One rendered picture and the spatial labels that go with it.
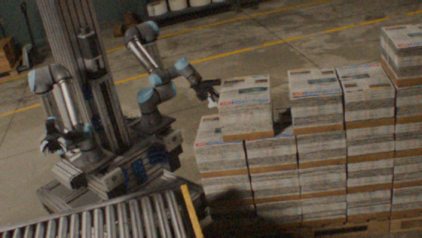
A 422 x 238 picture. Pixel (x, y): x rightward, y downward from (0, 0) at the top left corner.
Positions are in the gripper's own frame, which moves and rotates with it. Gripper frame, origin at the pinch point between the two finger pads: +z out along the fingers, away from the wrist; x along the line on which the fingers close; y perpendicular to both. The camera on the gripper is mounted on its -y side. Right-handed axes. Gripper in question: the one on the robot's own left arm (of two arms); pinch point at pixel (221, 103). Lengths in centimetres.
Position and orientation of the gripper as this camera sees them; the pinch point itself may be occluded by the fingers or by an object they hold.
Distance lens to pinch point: 259.6
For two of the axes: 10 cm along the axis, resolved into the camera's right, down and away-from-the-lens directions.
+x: -1.1, 4.8, -8.7
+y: -7.6, 5.2, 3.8
